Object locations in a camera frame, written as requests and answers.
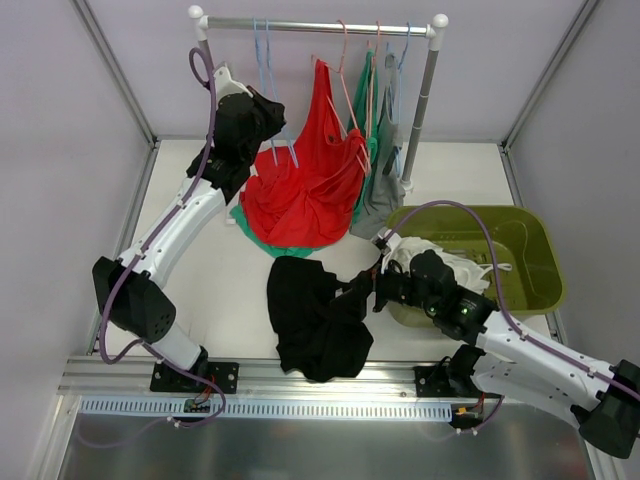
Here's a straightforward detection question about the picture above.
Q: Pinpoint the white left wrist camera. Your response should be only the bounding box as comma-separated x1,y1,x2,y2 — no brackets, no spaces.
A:
214,62,253,102

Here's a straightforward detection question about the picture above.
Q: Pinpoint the olive green plastic basket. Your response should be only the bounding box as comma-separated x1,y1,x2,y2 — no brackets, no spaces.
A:
386,205,564,321

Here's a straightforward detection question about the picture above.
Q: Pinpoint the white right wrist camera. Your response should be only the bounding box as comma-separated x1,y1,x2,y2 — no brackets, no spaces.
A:
371,228,402,273

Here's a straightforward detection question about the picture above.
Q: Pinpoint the white tank top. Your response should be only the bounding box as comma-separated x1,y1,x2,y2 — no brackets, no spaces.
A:
382,234,494,294

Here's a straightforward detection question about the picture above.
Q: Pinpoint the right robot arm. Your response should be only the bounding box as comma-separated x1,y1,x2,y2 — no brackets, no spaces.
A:
330,250,639,459

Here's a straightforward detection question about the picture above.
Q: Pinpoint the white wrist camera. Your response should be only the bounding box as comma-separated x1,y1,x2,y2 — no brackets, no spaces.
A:
214,62,253,102
371,228,402,273

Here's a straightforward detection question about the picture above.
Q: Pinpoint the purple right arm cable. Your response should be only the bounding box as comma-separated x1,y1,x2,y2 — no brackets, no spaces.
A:
382,199,640,396

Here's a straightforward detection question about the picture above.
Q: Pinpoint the black tank top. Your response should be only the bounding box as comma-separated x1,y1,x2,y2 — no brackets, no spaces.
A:
266,256,374,371

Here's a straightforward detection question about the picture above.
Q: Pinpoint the white slotted cable duct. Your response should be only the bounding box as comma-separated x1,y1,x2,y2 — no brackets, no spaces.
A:
79,396,453,423

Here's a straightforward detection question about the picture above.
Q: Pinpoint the pink wire hanger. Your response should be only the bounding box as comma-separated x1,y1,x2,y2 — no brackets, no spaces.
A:
327,20,371,178

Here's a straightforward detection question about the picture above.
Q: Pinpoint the grey tank top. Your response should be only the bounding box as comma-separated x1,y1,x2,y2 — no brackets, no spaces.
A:
350,53,405,239

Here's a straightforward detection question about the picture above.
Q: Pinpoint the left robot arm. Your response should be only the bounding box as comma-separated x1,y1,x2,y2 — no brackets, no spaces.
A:
92,90,286,391

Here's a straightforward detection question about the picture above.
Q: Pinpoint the white silver clothes rack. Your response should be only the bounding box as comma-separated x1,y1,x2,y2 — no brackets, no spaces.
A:
188,5,449,193

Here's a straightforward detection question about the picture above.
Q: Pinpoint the green tank top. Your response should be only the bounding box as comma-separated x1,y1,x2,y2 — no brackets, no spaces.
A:
229,49,382,260

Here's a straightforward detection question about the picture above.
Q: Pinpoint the light blue wire hanger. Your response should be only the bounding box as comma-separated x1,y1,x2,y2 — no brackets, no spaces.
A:
252,17,278,167

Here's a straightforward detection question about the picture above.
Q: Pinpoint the salmon wire hanger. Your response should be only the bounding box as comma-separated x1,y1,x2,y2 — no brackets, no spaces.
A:
366,21,381,148

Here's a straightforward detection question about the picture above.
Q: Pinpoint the red tank top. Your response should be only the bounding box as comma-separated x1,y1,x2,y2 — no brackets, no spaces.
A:
239,58,371,249

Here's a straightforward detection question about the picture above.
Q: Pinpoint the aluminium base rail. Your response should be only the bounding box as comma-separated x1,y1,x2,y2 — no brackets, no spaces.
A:
55,355,501,401

